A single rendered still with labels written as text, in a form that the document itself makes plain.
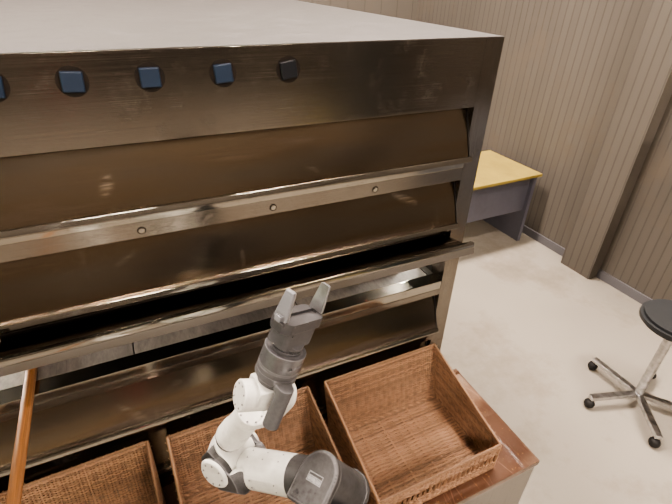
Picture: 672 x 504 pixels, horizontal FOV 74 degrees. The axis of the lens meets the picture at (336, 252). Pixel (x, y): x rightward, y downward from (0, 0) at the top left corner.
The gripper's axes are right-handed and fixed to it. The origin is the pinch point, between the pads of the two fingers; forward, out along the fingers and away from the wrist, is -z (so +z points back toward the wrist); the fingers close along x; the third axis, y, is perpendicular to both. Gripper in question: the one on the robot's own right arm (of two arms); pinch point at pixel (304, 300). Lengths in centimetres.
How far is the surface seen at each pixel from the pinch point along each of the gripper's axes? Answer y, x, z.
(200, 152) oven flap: 55, -12, -11
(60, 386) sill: 65, 5, 70
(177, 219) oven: 55, -10, 9
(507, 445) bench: -43, -125, 67
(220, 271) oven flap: 47, -24, 23
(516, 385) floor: -30, -236, 86
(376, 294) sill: 24, -87, 26
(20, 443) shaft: 51, 21, 71
